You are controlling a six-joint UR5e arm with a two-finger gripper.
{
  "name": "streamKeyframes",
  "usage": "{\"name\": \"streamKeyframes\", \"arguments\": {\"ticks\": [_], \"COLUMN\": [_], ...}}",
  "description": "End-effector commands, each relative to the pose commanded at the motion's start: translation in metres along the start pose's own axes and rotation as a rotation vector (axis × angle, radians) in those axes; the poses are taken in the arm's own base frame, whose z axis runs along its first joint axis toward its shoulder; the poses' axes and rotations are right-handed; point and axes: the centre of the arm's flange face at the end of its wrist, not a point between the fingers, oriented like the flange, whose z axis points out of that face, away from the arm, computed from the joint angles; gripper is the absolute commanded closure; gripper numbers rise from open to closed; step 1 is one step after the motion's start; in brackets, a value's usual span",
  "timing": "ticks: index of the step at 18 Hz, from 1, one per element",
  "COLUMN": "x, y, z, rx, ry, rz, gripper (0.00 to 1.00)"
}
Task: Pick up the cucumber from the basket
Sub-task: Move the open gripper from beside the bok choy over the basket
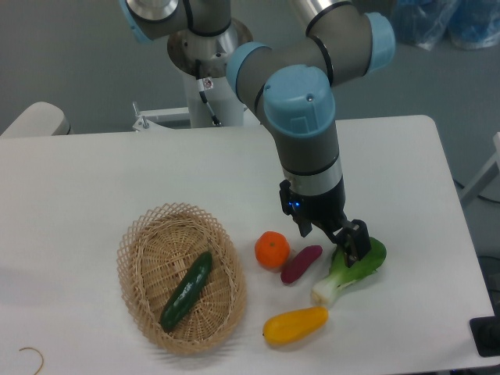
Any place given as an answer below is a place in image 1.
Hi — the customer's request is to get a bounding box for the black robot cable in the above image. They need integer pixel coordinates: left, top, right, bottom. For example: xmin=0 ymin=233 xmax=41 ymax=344
xmin=194 ymin=58 xmax=223 ymax=127

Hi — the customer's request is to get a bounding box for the blue plastic bag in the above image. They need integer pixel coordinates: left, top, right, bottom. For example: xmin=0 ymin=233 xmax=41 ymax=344
xmin=391 ymin=1 xmax=499 ymax=51

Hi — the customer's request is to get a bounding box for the white frame at right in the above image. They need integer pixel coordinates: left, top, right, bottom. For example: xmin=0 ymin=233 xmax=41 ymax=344
xmin=459 ymin=132 xmax=499 ymax=207

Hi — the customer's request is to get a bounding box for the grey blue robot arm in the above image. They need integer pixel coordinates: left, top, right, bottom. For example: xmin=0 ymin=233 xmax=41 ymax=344
xmin=120 ymin=1 xmax=395 ymax=266

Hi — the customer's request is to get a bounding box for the orange tangerine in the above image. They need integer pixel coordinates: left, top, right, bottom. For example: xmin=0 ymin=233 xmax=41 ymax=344
xmin=254 ymin=231 xmax=291 ymax=269

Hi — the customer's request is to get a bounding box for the yellow pepper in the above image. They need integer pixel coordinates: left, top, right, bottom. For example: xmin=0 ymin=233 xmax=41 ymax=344
xmin=262 ymin=306 xmax=329 ymax=345

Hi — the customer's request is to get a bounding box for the green cucumber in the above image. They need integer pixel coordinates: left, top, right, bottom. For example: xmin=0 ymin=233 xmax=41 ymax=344
xmin=159 ymin=252 xmax=213 ymax=332

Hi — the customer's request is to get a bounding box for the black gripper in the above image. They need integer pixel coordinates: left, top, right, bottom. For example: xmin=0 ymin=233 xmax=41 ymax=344
xmin=279 ymin=178 xmax=370 ymax=268

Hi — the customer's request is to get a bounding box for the tan rubber band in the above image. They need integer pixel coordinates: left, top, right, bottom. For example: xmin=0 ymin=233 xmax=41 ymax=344
xmin=19 ymin=347 xmax=45 ymax=372

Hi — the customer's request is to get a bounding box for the purple sweet potato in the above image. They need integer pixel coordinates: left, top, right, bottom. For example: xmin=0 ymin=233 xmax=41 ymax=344
xmin=280 ymin=245 xmax=323 ymax=284

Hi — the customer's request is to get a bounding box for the green bok choy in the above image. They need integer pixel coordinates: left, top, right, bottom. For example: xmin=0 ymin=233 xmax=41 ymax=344
xmin=311 ymin=237 xmax=387 ymax=307

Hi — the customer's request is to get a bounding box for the white chair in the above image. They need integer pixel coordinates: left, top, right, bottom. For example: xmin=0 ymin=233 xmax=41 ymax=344
xmin=1 ymin=102 xmax=73 ymax=139

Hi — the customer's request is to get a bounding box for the woven wicker basket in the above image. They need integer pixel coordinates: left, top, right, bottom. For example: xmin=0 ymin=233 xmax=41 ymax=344
xmin=117 ymin=203 xmax=246 ymax=355

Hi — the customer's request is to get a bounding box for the black device at table edge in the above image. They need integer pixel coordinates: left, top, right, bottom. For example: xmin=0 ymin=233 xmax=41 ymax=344
xmin=470 ymin=316 xmax=499 ymax=358

